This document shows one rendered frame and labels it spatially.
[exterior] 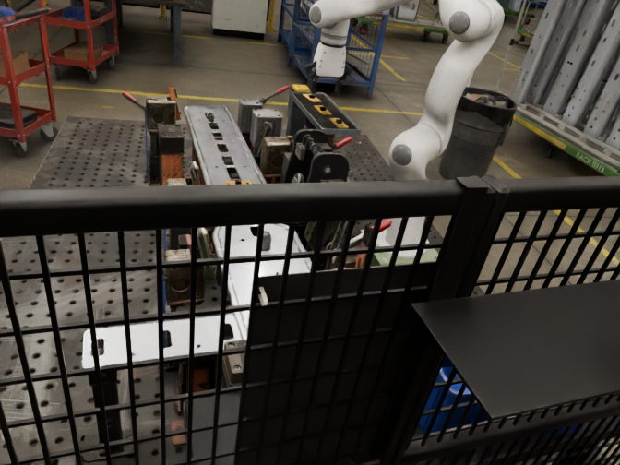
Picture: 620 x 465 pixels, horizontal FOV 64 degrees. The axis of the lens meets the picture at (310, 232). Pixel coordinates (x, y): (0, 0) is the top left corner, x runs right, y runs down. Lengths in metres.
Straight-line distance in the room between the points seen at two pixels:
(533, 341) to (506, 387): 0.07
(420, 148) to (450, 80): 0.20
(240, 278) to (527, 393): 0.82
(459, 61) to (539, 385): 1.15
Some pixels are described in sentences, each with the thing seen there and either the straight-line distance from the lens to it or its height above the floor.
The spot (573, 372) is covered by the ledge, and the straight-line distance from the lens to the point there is 0.49.
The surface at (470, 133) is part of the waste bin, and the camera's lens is 4.22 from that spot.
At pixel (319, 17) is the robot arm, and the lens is 1.62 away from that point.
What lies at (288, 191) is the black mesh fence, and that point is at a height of 1.55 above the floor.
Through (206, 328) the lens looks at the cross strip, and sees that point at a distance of 1.04.
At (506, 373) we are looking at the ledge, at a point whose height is 1.43.
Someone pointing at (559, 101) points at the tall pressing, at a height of 0.47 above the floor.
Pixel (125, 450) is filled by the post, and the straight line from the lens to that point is 1.23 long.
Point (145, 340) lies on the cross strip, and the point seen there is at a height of 1.00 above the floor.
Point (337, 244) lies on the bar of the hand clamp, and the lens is 1.18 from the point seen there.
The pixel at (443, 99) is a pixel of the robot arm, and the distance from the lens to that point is 1.51.
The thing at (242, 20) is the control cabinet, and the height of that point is 0.25.
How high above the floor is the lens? 1.72
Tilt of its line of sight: 32 degrees down
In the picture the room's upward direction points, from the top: 10 degrees clockwise
